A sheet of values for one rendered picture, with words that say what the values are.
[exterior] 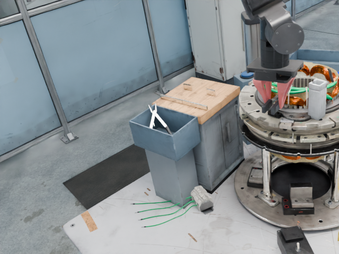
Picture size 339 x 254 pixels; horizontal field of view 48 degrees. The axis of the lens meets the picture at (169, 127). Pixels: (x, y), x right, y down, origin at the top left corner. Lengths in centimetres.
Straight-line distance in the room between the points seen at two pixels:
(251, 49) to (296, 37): 75
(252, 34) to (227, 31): 187
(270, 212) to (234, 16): 243
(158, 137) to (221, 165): 28
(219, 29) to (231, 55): 27
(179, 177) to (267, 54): 47
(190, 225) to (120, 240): 21
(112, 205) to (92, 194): 133
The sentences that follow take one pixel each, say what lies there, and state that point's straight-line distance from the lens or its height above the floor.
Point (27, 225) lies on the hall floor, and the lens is 260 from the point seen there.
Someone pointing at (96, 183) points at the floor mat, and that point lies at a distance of 266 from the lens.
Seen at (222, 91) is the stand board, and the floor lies 107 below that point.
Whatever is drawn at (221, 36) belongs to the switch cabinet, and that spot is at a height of 52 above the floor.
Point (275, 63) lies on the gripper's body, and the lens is 80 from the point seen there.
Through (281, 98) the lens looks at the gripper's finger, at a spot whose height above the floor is 119.
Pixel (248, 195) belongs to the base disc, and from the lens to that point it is 116.
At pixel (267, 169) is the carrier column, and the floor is 92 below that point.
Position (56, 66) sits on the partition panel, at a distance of 307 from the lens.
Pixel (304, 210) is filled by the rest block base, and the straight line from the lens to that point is 110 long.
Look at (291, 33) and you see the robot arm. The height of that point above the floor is 135.
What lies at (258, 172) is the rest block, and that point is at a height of 84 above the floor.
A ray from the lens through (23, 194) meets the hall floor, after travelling 286.
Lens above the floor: 159
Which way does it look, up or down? 31 degrees down
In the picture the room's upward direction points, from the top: 11 degrees counter-clockwise
